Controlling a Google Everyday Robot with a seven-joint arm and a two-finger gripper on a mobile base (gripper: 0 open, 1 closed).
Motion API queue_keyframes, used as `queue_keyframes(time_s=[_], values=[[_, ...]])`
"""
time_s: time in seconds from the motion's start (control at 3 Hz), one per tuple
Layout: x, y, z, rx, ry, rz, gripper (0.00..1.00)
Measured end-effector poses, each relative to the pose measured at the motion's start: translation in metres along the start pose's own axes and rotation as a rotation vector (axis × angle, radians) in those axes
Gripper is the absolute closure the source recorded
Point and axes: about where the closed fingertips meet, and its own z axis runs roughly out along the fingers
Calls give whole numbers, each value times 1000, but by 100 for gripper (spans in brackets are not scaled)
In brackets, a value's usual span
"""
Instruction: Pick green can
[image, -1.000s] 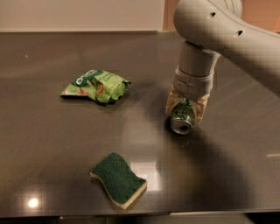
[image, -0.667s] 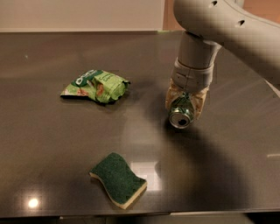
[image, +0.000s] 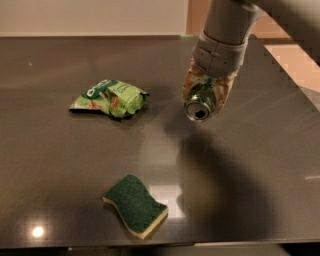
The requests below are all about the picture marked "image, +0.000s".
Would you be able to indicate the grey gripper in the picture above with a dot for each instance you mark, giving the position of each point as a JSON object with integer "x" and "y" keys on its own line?
{"x": 218, "y": 56}

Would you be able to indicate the green soda can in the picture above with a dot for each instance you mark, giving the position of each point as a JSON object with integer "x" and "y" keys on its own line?
{"x": 200, "y": 103}

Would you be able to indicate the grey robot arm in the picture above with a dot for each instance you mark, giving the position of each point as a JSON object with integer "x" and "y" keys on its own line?
{"x": 232, "y": 21}

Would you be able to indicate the green chip bag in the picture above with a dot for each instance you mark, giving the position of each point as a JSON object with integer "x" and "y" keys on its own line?
{"x": 114, "y": 98}

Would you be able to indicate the green yellow sponge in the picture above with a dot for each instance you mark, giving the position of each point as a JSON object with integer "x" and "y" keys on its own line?
{"x": 139, "y": 211}

